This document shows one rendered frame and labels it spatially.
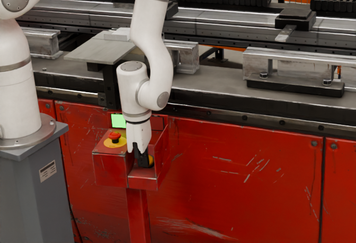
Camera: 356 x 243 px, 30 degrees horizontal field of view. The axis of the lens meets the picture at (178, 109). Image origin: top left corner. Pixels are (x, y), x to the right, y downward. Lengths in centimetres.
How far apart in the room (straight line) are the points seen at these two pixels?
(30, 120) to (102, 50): 61
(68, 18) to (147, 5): 96
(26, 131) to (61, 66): 82
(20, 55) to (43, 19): 124
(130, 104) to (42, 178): 35
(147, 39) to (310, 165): 68
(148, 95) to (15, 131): 38
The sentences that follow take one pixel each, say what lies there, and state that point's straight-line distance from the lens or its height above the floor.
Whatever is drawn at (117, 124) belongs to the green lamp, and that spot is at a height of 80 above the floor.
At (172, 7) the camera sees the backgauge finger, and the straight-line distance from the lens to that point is 250.
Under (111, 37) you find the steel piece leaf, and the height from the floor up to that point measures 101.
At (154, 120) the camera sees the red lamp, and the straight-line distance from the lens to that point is 207.
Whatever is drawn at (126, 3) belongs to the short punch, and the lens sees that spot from 230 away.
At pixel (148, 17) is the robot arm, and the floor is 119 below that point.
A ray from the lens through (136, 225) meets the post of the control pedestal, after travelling 217.
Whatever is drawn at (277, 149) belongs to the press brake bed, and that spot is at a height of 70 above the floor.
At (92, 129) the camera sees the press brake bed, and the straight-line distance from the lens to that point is 239.
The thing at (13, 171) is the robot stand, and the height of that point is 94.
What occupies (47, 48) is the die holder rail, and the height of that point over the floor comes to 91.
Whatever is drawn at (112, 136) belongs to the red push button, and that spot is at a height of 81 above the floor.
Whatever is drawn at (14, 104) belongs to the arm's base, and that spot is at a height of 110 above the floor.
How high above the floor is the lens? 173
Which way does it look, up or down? 25 degrees down
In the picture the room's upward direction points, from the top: 4 degrees counter-clockwise
